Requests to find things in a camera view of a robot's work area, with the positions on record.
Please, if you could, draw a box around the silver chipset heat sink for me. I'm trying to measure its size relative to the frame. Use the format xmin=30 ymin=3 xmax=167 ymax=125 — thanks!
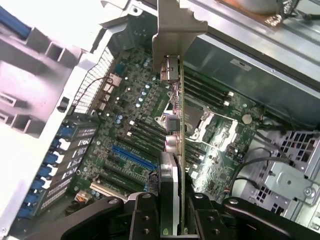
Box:
xmin=148 ymin=171 xmax=161 ymax=192

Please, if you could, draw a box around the white expansion slot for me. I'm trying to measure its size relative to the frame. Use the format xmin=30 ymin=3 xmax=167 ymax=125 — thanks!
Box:
xmin=90 ymin=181 xmax=119 ymax=198

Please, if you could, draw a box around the blue expansion slot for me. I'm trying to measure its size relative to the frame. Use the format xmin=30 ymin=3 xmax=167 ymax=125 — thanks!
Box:
xmin=111 ymin=145 xmax=155 ymax=173

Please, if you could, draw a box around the metal disk bay cage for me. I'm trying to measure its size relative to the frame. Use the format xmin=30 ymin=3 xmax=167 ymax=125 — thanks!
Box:
xmin=249 ymin=129 xmax=320 ymax=223

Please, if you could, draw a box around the metal socket cover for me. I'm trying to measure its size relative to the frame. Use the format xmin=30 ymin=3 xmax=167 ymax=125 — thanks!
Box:
xmin=199 ymin=112 xmax=239 ymax=146

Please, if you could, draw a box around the CPU socket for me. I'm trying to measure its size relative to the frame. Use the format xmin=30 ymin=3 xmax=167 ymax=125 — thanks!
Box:
xmin=184 ymin=99 xmax=214 ymax=136

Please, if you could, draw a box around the green motherboard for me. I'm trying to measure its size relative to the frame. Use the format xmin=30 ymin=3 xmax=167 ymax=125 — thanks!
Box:
xmin=71 ymin=47 xmax=263 ymax=208

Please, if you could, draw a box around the open black PC case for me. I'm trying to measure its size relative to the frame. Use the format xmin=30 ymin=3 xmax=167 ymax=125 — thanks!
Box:
xmin=0 ymin=0 xmax=320 ymax=240

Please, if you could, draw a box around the grey plastic parts rack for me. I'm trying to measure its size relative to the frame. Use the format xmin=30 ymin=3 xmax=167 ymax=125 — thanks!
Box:
xmin=0 ymin=24 xmax=84 ymax=141

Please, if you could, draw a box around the hard disk in blue carrier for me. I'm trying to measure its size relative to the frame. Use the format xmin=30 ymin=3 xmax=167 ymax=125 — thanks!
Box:
xmin=0 ymin=4 xmax=34 ymax=41

